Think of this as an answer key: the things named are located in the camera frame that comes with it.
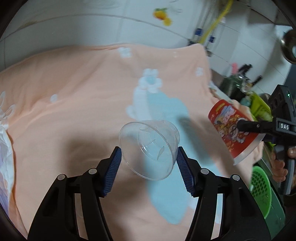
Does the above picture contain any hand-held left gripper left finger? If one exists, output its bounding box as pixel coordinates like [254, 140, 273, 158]
[28, 146, 122, 241]

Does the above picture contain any yellow hose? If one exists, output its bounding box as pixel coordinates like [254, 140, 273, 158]
[199, 0, 234, 44]

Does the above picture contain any person's right hand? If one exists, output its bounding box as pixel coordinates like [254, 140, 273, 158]
[270, 146, 296, 184]

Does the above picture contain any red instant noodle cup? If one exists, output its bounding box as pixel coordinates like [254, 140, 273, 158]
[207, 98, 265, 165]

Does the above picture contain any white wrinkled cloth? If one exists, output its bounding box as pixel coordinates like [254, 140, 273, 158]
[0, 125, 16, 217]

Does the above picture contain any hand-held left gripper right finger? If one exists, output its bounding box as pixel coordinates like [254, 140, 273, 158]
[176, 146, 271, 241]

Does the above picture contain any green dish rack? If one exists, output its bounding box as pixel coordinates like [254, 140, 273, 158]
[250, 91, 273, 123]

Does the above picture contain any dark cooking pot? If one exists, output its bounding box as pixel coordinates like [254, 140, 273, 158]
[222, 64, 264, 98]

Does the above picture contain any fruit wall sticker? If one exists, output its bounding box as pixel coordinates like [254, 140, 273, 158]
[153, 8, 173, 26]

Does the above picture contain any clear plastic cup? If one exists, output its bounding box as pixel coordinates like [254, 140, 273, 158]
[119, 119, 181, 181]

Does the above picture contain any green plastic basket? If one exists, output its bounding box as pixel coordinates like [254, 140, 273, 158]
[251, 165, 272, 219]

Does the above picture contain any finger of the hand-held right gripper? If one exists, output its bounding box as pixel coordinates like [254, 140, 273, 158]
[236, 119, 277, 138]

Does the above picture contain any peach printed blanket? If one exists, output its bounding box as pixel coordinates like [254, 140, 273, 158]
[0, 44, 264, 241]

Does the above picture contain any metal ladle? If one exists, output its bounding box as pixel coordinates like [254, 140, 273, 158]
[280, 30, 296, 65]

